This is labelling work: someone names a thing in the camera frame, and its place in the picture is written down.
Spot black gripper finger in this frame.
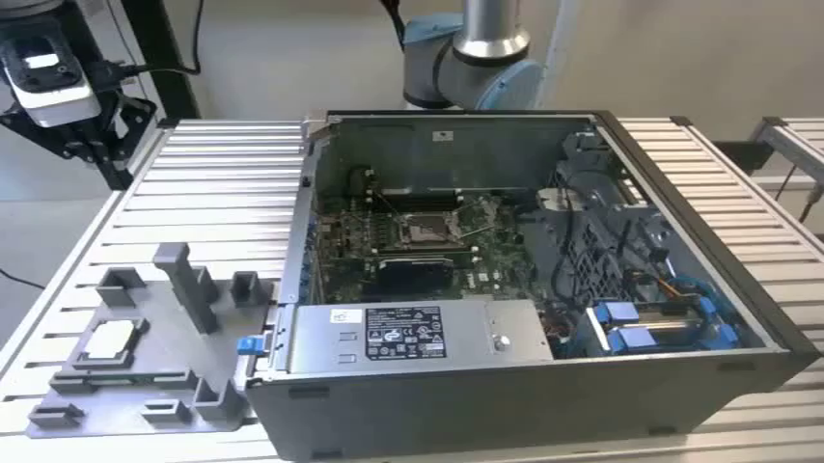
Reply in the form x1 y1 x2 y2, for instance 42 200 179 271
0 108 90 163
89 95 161 164

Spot silver square CPU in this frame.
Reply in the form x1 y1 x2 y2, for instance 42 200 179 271
81 318 146 361

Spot black RAM slot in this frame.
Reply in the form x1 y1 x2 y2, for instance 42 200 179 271
366 187 465 211

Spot CPU socket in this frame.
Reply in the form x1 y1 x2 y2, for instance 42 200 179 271
397 211 463 248

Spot black expansion slot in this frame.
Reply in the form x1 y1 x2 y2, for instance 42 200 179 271
369 243 480 259

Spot grey parts rack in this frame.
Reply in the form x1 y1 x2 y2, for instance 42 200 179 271
24 242 280 438

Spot silver power supply unit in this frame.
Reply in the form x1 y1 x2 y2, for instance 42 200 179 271
285 298 556 375

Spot black graphics card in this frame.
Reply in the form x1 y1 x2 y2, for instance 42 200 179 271
376 255 456 296

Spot metal socket cover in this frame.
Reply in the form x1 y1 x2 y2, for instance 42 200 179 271
449 197 503 240

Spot black power supply label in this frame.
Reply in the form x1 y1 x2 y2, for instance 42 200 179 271
364 305 448 361

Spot green motherboard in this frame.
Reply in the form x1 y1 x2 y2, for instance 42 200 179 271
313 191 540 306

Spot grey disk bay cage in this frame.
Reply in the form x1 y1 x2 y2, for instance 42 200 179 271
520 158 679 310

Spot dark grey PC case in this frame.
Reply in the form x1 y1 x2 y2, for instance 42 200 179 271
243 109 820 462

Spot blue disk carrier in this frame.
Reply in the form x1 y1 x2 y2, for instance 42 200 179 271
607 326 660 352
591 300 643 325

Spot black frame post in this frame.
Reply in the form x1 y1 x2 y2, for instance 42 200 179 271
61 0 202 192

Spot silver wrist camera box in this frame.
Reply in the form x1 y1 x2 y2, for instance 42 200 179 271
0 21 106 129

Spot black camera cable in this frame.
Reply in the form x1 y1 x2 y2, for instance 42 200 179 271
83 0 206 93

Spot black floor cable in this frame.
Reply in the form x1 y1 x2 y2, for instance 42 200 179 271
0 267 46 291

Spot thin wire locking lever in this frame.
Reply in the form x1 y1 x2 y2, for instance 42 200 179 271
376 188 406 217

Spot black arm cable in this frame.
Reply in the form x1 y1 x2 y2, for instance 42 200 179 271
377 0 409 52

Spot orange and yellow wires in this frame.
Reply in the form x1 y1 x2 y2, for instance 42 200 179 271
632 273 702 301

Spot black table bracket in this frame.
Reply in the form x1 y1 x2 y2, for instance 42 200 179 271
710 138 775 171

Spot aluminium side table frame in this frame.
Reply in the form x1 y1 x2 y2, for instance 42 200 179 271
751 115 824 184

